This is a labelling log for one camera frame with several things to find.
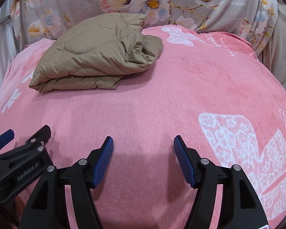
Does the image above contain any grey floral bedding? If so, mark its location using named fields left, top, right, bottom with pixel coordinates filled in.
left=10, top=0, right=278, bottom=54

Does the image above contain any pink butterfly print blanket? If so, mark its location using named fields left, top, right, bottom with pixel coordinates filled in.
left=0, top=26, right=286, bottom=228

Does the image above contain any person's left hand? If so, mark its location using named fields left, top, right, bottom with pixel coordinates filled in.
left=5, top=195, right=25, bottom=222

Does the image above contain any beige curtain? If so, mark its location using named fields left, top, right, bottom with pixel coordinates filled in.
left=259, top=0, right=286, bottom=89

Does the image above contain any silver grey curtain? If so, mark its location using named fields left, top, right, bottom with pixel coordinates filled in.
left=0, top=0, right=19, bottom=88

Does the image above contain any olive quilted puffer jacket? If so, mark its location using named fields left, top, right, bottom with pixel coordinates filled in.
left=29, top=12, right=164, bottom=94

